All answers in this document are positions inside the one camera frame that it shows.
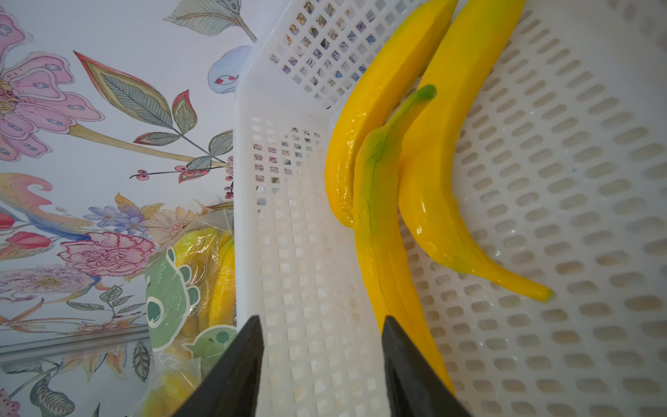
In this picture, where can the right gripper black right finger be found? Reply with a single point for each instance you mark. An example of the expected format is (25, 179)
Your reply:
(413, 388)

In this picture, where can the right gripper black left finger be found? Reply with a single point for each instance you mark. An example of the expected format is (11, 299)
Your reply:
(232, 387)

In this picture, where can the far zip-top bag bananas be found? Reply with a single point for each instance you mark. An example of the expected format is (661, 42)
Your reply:
(191, 310)

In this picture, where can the white plastic basket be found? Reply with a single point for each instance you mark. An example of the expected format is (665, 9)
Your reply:
(560, 176)

